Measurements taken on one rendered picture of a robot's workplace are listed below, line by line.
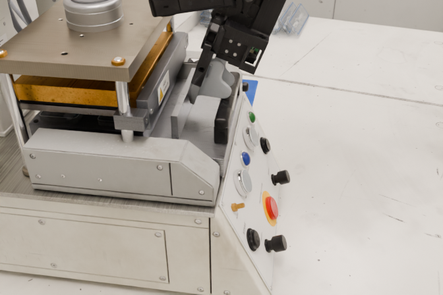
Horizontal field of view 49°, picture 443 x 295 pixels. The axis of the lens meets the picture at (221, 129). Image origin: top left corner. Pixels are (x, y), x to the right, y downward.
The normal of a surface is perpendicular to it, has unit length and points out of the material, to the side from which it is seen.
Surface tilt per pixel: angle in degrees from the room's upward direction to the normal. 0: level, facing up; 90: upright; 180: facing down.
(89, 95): 90
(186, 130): 0
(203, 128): 0
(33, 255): 90
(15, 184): 0
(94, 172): 90
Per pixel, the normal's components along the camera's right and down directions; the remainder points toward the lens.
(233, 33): -0.14, 0.54
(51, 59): 0.00, -0.83
